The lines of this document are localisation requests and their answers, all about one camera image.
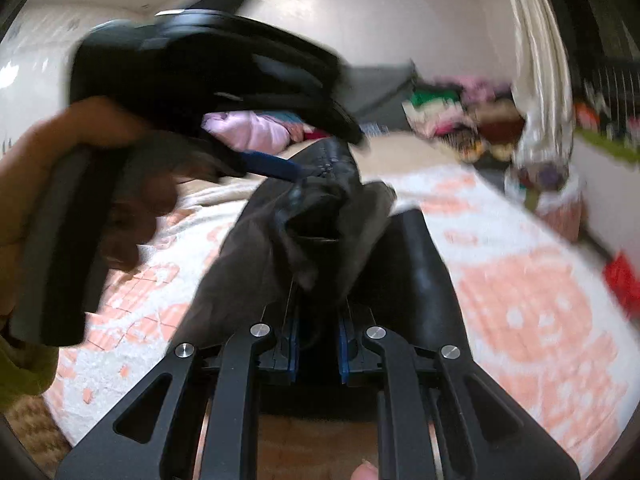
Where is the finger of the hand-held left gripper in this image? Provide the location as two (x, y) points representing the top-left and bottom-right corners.
(277, 67), (367, 147)
(197, 127), (315, 184)

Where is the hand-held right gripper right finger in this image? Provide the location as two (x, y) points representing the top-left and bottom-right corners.
(337, 304), (582, 480)

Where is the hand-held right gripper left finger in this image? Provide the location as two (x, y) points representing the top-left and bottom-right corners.
(55, 304), (302, 480)

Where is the black jacket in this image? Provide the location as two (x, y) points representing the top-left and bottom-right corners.
(175, 139), (477, 362)

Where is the person's left forearm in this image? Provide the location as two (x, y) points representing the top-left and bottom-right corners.
(0, 329), (62, 412)

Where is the pile of colourful clothes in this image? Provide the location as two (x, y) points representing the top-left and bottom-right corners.
(402, 75), (527, 162)

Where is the person's left hand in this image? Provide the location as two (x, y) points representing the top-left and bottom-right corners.
(0, 96), (179, 322)

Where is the pink fleece garment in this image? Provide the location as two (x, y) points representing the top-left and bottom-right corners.
(200, 110), (294, 154)

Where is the grey pillow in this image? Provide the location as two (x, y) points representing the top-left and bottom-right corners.
(344, 60), (422, 122)

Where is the white and orange printed blanket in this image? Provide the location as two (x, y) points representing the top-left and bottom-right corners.
(42, 164), (632, 462)

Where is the cream satin curtain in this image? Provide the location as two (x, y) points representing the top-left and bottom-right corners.
(499, 0), (577, 162)

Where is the pink basket with white bag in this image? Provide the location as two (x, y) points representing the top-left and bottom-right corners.
(504, 159), (587, 242)

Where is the woven straw mat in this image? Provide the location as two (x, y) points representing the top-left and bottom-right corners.
(0, 394), (72, 480)

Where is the dark floral cloth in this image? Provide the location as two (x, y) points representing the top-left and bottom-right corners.
(570, 60), (640, 136)

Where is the green cloth strip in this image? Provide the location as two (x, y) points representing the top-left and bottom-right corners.
(574, 127), (640, 164)

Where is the red bag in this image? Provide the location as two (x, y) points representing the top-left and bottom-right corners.
(602, 250), (640, 322)

